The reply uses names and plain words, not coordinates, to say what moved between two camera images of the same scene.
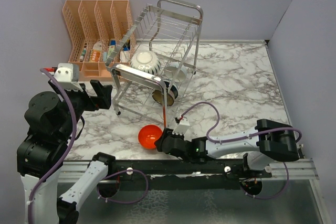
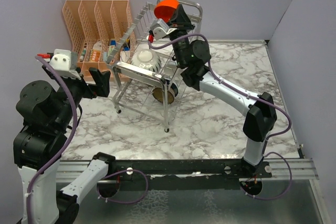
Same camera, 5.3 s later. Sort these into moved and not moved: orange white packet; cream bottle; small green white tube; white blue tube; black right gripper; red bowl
Moved: black right gripper; red bowl
Not moved: white blue tube; small green white tube; cream bottle; orange white packet
